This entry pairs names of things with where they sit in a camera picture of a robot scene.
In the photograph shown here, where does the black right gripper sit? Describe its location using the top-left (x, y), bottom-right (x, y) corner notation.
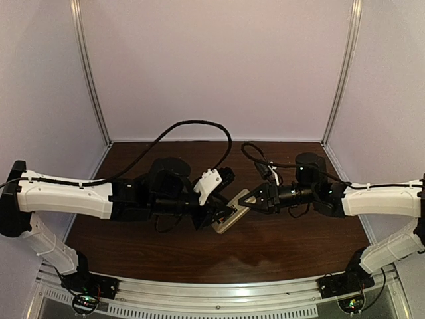
top-left (238, 181), bottom-right (317, 216)

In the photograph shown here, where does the white remote control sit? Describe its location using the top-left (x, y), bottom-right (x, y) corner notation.
top-left (212, 189), bottom-right (250, 234)

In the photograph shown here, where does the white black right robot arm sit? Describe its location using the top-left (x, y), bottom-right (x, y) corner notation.
top-left (238, 152), bottom-right (424, 294)

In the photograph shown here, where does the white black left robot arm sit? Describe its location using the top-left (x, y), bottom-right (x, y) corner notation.
top-left (1, 158), bottom-right (236, 295)

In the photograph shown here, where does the right circuit board with LEDs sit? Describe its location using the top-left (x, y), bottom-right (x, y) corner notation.
top-left (337, 293), bottom-right (365, 315)

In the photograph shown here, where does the circuit board with leds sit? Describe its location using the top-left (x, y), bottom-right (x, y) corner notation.
top-left (337, 293), bottom-right (365, 315)
top-left (71, 293), bottom-right (100, 316)

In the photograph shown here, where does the left circuit board with LEDs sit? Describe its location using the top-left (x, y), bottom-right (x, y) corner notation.
top-left (71, 293), bottom-right (100, 316)

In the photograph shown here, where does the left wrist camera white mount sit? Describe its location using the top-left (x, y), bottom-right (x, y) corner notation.
top-left (193, 167), bottom-right (235, 206)

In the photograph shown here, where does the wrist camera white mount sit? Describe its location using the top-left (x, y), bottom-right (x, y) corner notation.
top-left (193, 167), bottom-right (235, 206)
top-left (254, 162), bottom-right (280, 186)

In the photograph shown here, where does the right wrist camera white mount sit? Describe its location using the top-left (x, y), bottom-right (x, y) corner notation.
top-left (254, 162), bottom-right (280, 186)

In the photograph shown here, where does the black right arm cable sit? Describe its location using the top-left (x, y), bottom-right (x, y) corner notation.
top-left (241, 142), bottom-right (425, 190)

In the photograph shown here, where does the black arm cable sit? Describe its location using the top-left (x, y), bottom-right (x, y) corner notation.
top-left (0, 118), bottom-right (233, 187)
top-left (241, 142), bottom-right (425, 190)

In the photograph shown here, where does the aluminium front rail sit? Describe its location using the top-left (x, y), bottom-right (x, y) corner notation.
top-left (33, 262), bottom-right (399, 319)

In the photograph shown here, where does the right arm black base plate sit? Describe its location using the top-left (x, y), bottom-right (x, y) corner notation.
top-left (317, 272), bottom-right (375, 299)

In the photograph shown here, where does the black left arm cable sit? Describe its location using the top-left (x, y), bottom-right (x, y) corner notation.
top-left (0, 118), bottom-right (233, 187)

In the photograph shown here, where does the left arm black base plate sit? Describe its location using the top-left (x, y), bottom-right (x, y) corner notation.
top-left (60, 272), bottom-right (120, 300)

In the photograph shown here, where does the right aluminium frame post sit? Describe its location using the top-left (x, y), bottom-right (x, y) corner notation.
top-left (321, 0), bottom-right (363, 146)

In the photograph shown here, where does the aluminium frame post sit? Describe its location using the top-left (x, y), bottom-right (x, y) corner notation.
top-left (70, 0), bottom-right (112, 147)
top-left (321, 0), bottom-right (363, 146)

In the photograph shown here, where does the left aluminium frame post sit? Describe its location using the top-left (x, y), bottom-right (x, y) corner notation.
top-left (70, 0), bottom-right (112, 147)

